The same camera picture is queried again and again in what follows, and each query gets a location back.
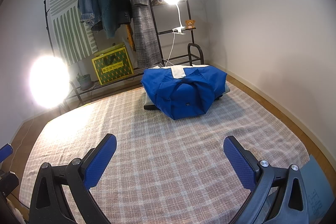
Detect white and blue jacket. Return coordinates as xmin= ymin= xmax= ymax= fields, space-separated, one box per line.
xmin=141 ymin=65 xmax=230 ymax=120

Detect black metal clothes rack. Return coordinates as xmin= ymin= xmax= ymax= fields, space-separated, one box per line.
xmin=43 ymin=0 xmax=204 ymax=106

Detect plaid bed blanket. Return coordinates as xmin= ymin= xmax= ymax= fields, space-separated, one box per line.
xmin=19 ymin=85 xmax=309 ymax=223

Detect folded black garment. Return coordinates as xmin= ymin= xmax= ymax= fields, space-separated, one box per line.
xmin=143 ymin=84 xmax=230 ymax=110

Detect small potted plant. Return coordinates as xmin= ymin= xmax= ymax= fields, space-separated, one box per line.
xmin=76 ymin=73 xmax=93 ymax=90

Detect yellow green storage box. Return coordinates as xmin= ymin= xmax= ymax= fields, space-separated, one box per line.
xmin=92 ymin=44 xmax=134 ymax=85

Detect hanging grey plaid coat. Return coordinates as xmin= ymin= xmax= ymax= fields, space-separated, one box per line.
xmin=131 ymin=0 xmax=162 ymax=68

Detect green striped white cloth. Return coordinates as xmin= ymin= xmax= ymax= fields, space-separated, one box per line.
xmin=49 ymin=0 xmax=98 ymax=65

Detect hanging teal jacket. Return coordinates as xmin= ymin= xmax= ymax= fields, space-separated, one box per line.
xmin=98 ymin=0 xmax=117 ymax=39

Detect small teddy bear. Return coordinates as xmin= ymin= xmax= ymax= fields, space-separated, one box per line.
xmin=185 ymin=19 xmax=195 ymax=30

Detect hanging blue denim jacket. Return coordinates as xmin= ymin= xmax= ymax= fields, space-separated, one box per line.
xmin=77 ymin=0 xmax=103 ymax=32

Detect brown shoes on shelf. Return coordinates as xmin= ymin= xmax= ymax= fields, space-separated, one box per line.
xmin=151 ymin=0 xmax=165 ymax=7

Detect white clip desk lamp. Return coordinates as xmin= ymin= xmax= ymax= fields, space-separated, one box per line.
xmin=161 ymin=0 xmax=187 ymax=67

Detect ring light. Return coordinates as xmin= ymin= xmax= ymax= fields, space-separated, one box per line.
xmin=29 ymin=55 xmax=70 ymax=109

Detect black bed rail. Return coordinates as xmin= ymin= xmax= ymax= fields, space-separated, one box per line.
xmin=187 ymin=43 xmax=205 ymax=66

